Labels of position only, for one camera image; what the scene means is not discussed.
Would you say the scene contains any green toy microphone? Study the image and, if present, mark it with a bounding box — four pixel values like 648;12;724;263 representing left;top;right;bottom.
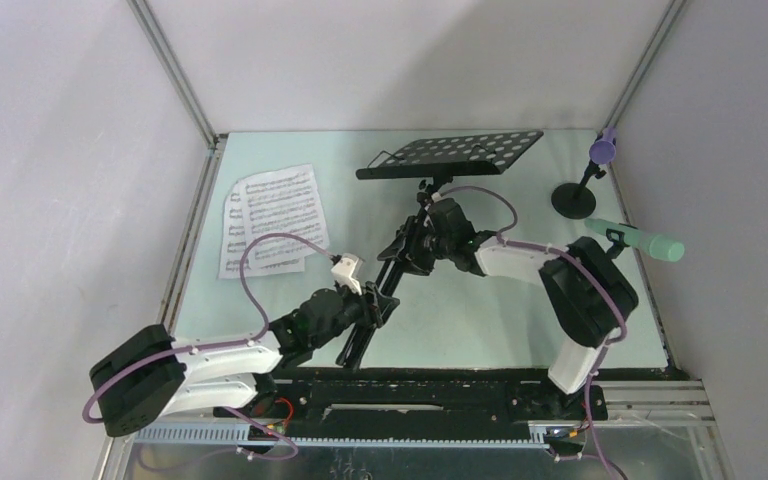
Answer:
584;218;685;262

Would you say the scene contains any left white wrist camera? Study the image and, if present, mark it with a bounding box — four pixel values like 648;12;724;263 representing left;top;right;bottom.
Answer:
331;253;364;295

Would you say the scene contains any aluminium frame rail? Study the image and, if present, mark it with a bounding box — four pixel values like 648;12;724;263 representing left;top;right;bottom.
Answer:
127;0;222;333

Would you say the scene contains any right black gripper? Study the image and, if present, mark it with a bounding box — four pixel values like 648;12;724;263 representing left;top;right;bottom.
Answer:
383;212;456;274

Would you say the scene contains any black music stand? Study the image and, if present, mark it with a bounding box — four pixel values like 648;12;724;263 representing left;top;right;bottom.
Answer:
336;129;545;371

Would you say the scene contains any white sheet music page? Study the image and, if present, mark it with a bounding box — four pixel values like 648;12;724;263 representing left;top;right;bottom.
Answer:
234;164;330;269
217;180;305;280

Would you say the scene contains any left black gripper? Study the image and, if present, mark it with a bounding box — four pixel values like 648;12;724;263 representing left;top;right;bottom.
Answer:
310;278;399;349

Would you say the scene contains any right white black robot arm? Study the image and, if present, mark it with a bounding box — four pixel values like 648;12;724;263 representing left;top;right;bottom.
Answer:
377;198;639;418

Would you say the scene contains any purple toy microphone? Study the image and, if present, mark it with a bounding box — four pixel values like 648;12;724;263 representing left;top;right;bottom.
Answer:
588;127;617;165

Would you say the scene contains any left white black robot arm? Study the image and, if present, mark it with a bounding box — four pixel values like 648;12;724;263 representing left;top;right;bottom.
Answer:
83;282;400;438

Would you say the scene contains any black round microphone stand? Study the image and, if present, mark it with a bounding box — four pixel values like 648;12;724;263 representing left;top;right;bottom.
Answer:
550;161;606;220

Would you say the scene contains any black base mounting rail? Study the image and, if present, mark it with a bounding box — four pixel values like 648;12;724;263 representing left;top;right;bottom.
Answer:
239;368;608;447

